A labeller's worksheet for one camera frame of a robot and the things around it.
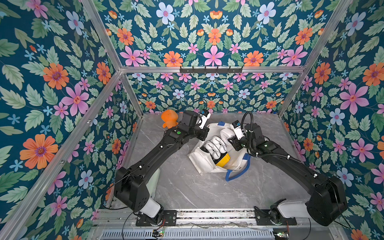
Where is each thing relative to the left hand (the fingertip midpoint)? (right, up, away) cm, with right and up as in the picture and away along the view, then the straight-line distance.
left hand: (210, 128), depth 78 cm
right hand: (+14, -4, +5) cm, 15 cm away
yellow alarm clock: (+8, -19, +7) cm, 22 cm away
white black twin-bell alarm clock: (+4, -11, +7) cm, 14 cm away
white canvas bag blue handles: (+16, -18, +1) cm, 24 cm away
